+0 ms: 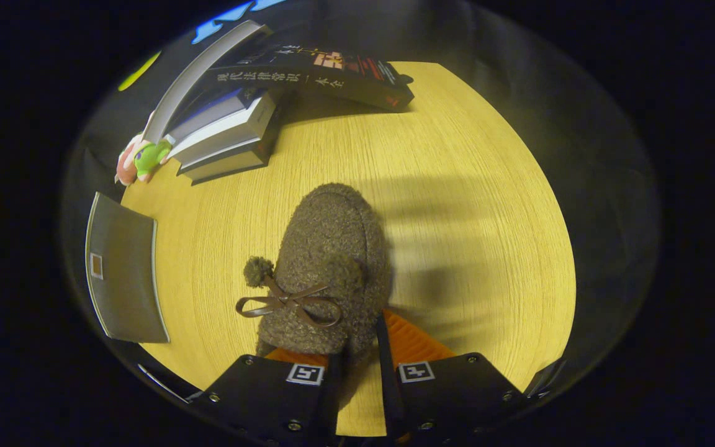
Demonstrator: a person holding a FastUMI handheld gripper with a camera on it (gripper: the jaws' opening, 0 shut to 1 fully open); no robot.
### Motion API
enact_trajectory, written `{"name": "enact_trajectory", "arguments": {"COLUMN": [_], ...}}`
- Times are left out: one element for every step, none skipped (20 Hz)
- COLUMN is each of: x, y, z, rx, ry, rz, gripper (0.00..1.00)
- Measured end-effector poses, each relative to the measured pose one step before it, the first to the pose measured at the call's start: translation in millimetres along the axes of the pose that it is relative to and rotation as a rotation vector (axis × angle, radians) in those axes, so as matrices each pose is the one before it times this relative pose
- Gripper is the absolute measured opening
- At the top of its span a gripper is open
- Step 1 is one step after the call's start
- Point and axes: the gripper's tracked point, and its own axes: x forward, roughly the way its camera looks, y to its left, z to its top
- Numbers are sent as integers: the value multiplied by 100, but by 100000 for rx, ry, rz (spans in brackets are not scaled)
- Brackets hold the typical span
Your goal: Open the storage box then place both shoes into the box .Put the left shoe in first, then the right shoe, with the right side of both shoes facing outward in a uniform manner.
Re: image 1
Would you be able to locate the grey fabric storage box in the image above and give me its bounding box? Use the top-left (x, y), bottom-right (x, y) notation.
top-left (84, 191), bottom-right (171, 344)

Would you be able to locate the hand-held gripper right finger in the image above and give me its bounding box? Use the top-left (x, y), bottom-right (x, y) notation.
top-left (375, 309), bottom-right (529, 447)

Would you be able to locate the black leaning book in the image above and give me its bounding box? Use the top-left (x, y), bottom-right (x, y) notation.
top-left (212, 42), bottom-right (415, 112)

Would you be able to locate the black cover book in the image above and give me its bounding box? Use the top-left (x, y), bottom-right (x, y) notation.
top-left (176, 121), bottom-right (281, 186)

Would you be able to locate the brown fuzzy shoe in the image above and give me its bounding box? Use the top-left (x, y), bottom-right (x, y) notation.
top-left (235, 183), bottom-right (393, 407)

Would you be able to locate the thick white book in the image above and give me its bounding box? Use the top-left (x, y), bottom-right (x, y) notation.
top-left (168, 93), bottom-right (279, 163)

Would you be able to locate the pink star plush toy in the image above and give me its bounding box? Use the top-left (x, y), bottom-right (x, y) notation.
top-left (123, 133), bottom-right (175, 184)

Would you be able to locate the watermelon plush toy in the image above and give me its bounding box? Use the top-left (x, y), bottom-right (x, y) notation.
top-left (114, 149), bottom-right (138, 187)

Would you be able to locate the blue book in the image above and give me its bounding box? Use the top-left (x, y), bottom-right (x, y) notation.
top-left (168, 87), bottom-right (265, 143)

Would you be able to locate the white leaning book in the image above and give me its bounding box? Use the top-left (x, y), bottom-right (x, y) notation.
top-left (142, 20), bottom-right (273, 145)

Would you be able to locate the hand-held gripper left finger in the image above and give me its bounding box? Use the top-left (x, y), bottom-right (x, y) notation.
top-left (187, 346), bottom-right (343, 447)

